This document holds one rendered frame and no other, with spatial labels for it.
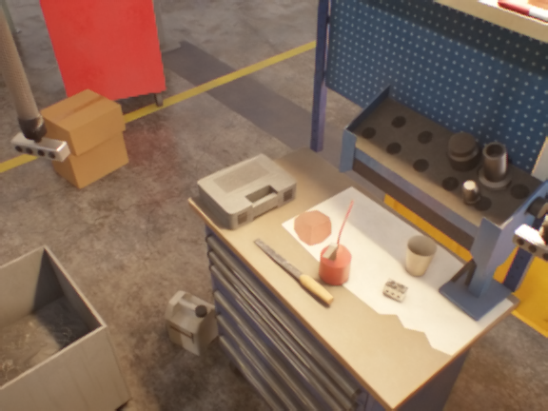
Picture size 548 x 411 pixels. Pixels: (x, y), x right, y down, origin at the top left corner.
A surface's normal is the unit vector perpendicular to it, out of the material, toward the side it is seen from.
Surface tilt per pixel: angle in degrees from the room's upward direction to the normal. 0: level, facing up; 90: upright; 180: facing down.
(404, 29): 90
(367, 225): 0
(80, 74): 90
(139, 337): 0
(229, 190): 0
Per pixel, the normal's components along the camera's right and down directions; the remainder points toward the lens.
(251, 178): 0.00, -0.75
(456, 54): -0.80, 0.40
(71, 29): 0.37, 0.62
